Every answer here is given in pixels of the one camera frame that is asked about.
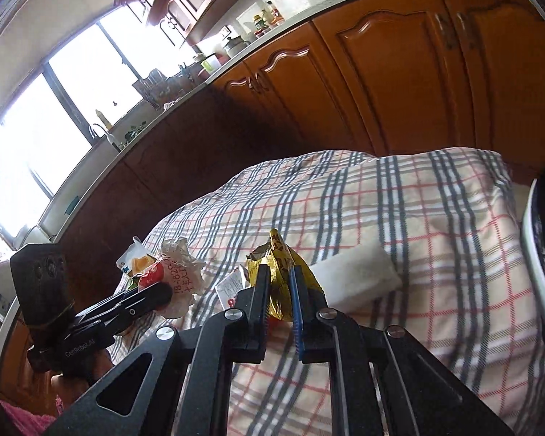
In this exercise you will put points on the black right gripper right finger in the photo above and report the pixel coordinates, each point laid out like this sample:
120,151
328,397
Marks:
315,338

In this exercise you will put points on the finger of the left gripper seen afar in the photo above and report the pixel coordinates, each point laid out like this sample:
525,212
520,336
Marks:
127,305

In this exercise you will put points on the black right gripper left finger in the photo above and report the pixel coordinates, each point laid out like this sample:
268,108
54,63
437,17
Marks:
238,334

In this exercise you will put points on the yellow snack packet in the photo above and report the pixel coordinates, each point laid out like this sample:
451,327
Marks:
280,258

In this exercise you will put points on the kitchen faucet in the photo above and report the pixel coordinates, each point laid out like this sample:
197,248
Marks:
97,128

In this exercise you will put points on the wooden lower kitchen cabinets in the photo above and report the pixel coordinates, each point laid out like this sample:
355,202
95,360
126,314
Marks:
378,76

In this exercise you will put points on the person's left hand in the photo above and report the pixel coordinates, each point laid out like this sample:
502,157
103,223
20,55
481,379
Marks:
68,389

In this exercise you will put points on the orange jelly cup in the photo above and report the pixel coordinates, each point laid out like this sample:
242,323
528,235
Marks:
135,259

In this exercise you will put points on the red white crumpled wrapper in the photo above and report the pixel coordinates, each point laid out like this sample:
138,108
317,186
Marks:
175,266

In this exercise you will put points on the red white carton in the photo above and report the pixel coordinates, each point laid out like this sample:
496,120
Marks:
228,288

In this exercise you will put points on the white tissue block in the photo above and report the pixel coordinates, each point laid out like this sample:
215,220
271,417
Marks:
354,278

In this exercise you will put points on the dish rack with utensils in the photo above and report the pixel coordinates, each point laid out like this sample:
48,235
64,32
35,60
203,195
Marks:
157,89

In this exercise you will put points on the condiment bottles on counter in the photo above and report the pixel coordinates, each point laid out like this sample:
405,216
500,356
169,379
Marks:
268,19

